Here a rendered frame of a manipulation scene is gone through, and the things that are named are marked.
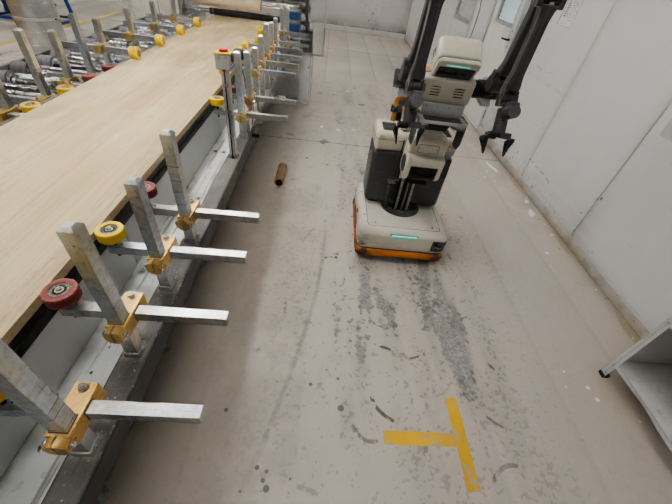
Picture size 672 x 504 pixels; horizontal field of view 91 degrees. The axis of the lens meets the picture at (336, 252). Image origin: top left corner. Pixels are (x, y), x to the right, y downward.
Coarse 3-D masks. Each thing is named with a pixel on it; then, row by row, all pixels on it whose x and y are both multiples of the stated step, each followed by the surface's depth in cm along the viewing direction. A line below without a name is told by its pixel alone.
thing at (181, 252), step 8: (112, 248) 106; (120, 248) 106; (128, 248) 106; (136, 248) 107; (144, 248) 107; (176, 248) 109; (184, 248) 109; (192, 248) 110; (200, 248) 110; (208, 248) 110; (176, 256) 109; (184, 256) 109; (192, 256) 109; (200, 256) 109; (208, 256) 109; (216, 256) 109; (224, 256) 109; (232, 256) 109; (240, 256) 109
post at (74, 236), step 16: (64, 224) 65; (80, 224) 67; (64, 240) 66; (80, 240) 67; (80, 256) 69; (96, 256) 72; (80, 272) 72; (96, 272) 73; (96, 288) 76; (112, 288) 79; (112, 304) 80; (112, 320) 84; (128, 352) 94
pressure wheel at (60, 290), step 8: (56, 280) 86; (64, 280) 87; (72, 280) 87; (48, 288) 84; (56, 288) 84; (64, 288) 85; (72, 288) 85; (80, 288) 88; (40, 296) 82; (48, 296) 82; (56, 296) 83; (64, 296) 83; (72, 296) 84; (80, 296) 87; (48, 304) 82; (56, 304) 82; (64, 304) 84; (72, 304) 85
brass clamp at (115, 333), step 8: (136, 296) 92; (144, 296) 93; (128, 304) 89; (136, 304) 90; (144, 304) 94; (128, 312) 88; (128, 320) 86; (136, 320) 90; (112, 328) 84; (120, 328) 84; (128, 328) 86; (104, 336) 84; (112, 336) 84; (120, 336) 84; (128, 336) 86
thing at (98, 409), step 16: (64, 400) 73; (96, 400) 74; (16, 416) 72; (96, 416) 73; (112, 416) 73; (128, 416) 73; (144, 416) 73; (160, 416) 73; (176, 416) 73; (192, 416) 73
